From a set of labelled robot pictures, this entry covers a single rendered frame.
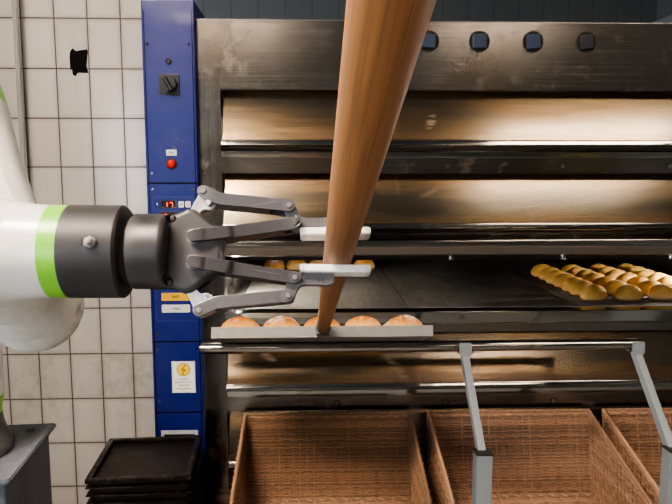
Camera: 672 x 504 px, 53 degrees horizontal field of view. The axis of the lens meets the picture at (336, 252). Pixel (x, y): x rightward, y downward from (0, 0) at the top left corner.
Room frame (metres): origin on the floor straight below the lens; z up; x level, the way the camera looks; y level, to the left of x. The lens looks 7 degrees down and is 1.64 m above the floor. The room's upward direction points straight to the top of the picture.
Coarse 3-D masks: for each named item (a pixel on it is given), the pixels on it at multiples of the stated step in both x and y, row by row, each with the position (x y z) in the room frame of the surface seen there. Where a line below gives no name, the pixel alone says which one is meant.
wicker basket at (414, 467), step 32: (256, 416) 2.09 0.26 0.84; (288, 416) 2.10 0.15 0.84; (320, 416) 2.10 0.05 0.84; (352, 416) 2.10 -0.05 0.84; (384, 416) 2.10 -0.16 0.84; (256, 448) 2.07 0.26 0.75; (288, 448) 2.07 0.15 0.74; (320, 448) 2.07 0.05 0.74; (352, 448) 2.08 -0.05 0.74; (416, 448) 1.93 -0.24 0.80; (256, 480) 2.04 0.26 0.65; (288, 480) 2.04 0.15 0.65; (320, 480) 2.05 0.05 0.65; (352, 480) 2.05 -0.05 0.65; (384, 480) 2.06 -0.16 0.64; (416, 480) 1.93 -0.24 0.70
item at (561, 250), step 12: (228, 252) 1.98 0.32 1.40; (240, 252) 1.98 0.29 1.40; (252, 252) 1.98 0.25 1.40; (264, 252) 1.98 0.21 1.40; (276, 252) 1.98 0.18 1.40; (288, 252) 1.98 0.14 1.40; (300, 252) 1.98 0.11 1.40; (312, 252) 1.99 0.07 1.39; (360, 252) 1.99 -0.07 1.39; (372, 252) 1.99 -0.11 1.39; (384, 252) 1.99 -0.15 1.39; (396, 252) 2.00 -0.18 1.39; (408, 252) 2.00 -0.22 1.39; (420, 252) 2.00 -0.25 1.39; (432, 252) 2.00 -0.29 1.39; (444, 252) 2.00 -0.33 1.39; (456, 252) 2.00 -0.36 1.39; (468, 252) 2.00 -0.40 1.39; (480, 252) 2.01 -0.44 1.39; (492, 252) 2.01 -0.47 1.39; (504, 252) 2.01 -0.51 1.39; (516, 252) 2.01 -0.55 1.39; (528, 252) 2.01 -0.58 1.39; (540, 252) 2.01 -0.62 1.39; (552, 252) 2.01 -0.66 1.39; (564, 252) 2.02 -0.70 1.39; (576, 252) 2.02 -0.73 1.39; (588, 252) 2.02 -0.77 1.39; (600, 252) 2.02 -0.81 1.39; (612, 252) 2.02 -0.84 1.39; (624, 252) 2.02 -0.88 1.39; (636, 252) 2.02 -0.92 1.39; (648, 252) 2.02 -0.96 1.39; (660, 252) 2.03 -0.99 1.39
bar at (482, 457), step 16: (208, 352) 1.75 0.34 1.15; (224, 352) 1.75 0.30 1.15; (240, 352) 1.75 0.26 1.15; (256, 352) 1.76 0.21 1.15; (272, 352) 1.76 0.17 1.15; (288, 352) 1.76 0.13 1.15; (304, 352) 1.76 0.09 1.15; (320, 352) 1.77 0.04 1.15; (336, 352) 1.77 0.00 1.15; (352, 352) 1.77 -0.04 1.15; (464, 352) 1.77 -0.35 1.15; (640, 352) 1.79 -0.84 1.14; (464, 368) 1.74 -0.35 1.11; (640, 368) 1.76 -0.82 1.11; (656, 400) 1.69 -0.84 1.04; (656, 416) 1.66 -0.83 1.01; (480, 432) 1.61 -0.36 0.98; (480, 448) 1.58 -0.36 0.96; (480, 464) 1.55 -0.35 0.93; (480, 480) 1.55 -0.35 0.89; (480, 496) 1.55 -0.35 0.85
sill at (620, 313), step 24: (240, 312) 2.13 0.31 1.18; (264, 312) 2.13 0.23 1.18; (288, 312) 2.13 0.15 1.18; (312, 312) 2.14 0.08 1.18; (336, 312) 2.14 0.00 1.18; (360, 312) 2.14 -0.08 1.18; (384, 312) 2.14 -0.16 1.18; (408, 312) 2.15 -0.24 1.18; (432, 312) 2.15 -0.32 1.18; (456, 312) 2.15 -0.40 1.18; (480, 312) 2.16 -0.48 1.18; (504, 312) 2.16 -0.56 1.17; (528, 312) 2.16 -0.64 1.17; (552, 312) 2.16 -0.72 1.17; (576, 312) 2.17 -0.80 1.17; (600, 312) 2.17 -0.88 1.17; (624, 312) 2.17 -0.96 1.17; (648, 312) 2.18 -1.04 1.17
